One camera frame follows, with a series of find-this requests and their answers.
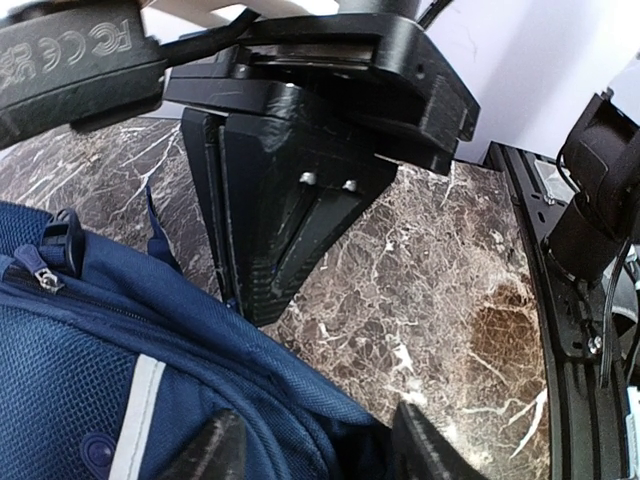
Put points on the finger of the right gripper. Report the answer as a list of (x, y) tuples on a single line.
[(202, 135)]

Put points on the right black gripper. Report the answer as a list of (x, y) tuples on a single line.
[(294, 177)]

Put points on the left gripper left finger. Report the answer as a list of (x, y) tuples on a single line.
[(218, 451)]

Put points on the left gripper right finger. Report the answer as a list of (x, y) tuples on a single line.
[(421, 452)]

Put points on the navy blue student backpack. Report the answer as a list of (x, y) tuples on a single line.
[(112, 362)]

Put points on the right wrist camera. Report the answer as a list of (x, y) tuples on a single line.
[(86, 64)]

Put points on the black front rail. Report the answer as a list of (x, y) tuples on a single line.
[(588, 424)]

